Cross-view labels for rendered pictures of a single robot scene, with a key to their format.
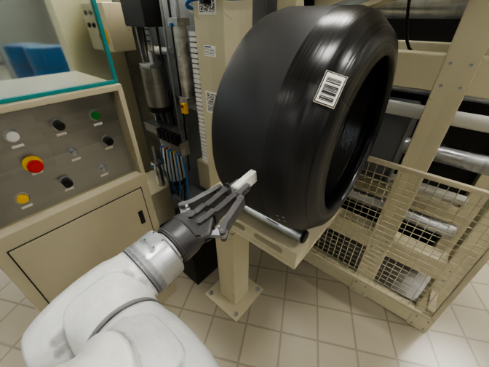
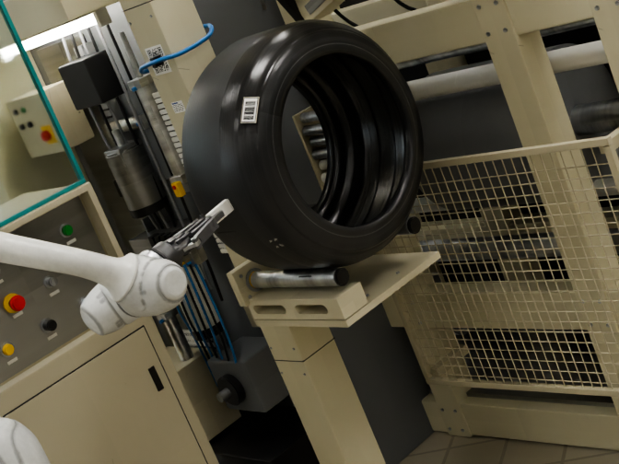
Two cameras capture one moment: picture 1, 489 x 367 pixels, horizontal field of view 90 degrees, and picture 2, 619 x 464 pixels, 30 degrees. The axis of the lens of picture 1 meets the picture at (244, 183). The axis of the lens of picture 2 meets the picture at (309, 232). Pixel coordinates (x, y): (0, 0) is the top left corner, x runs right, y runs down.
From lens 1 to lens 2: 2.18 m
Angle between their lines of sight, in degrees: 23
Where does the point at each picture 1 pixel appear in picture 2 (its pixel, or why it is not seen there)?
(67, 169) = (46, 307)
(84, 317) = not seen: hidden behind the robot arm
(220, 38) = (182, 91)
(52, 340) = (97, 296)
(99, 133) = not seen: hidden behind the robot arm
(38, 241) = (31, 404)
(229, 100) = (190, 146)
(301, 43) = (227, 82)
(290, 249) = (330, 297)
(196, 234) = (176, 249)
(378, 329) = not seen: outside the picture
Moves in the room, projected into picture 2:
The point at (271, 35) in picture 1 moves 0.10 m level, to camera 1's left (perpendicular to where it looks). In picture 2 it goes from (209, 82) to (170, 97)
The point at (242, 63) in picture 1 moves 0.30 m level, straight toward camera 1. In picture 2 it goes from (192, 112) to (166, 142)
